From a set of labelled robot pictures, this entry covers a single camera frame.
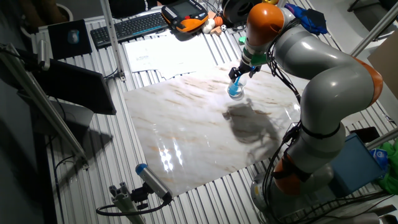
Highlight black mouse pad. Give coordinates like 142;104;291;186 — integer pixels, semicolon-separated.
47;19;93;60

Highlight black camera cable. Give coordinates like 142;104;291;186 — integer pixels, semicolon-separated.
95;198;170;217

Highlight long diagonal aluminium beam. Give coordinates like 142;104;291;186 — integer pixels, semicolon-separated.
0;43;90;170

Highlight black round spool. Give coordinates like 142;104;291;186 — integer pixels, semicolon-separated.
221;0;264;26

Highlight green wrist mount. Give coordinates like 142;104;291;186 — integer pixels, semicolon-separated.
242;46;269;67

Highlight brown cardboard box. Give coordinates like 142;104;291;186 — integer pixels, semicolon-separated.
367;30;398;100

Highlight clear glass beaker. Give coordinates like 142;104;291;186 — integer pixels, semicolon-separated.
226;74;248;101

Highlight grey computer mouse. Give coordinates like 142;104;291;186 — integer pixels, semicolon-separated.
67;29;80;45

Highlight grey monitor base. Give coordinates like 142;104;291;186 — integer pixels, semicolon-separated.
30;99;95;135

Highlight blue box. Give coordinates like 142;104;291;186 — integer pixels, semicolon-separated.
328;133;386;198

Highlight orange black teach pendant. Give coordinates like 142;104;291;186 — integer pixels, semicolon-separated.
160;0;209;34

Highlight thick aluminium beam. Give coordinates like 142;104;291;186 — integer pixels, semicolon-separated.
351;1;398;57

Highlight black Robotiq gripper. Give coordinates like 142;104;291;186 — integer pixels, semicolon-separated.
228;60;263;83

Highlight dark flat monitor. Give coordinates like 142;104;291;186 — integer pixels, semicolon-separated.
32;58;118;116

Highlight black floor cables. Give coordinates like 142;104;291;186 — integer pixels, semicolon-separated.
292;190;396;224

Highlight blue cloth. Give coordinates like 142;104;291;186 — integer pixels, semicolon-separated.
284;2;329;35

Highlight black pouch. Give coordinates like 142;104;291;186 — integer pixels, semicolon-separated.
306;8;328;32

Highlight silver camera with blue cap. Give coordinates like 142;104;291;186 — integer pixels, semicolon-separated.
135;163;174;202

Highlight short aluminium profile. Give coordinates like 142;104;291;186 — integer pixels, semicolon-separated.
108;182;147;224

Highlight white marble pattern sheet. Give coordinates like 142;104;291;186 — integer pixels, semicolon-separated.
123;57;364;197

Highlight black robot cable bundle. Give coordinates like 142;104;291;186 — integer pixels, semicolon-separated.
262;18;303;223

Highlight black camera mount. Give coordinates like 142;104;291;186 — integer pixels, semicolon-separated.
130;183;154;211

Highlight black-sleeved person forearm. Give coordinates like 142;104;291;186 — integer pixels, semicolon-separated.
108;0;164;19

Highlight green cloth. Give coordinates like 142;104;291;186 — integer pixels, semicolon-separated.
374;141;398;195

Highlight white paper sheet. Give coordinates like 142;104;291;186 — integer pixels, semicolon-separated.
149;30;218;80
123;39;165;74

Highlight blue printed packet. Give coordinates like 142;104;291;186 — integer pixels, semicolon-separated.
369;148;389;170

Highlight black flat device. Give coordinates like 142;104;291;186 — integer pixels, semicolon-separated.
349;126;381;144

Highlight white toy figure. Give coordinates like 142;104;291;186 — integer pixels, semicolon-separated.
201;17;216;34

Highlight black computer keyboard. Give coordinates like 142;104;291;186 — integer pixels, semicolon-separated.
90;11;170;50

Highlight thin aluminium beam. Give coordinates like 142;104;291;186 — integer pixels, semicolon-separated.
365;127;398;151

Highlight upright aluminium post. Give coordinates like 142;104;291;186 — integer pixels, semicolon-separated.
99;0;127;82

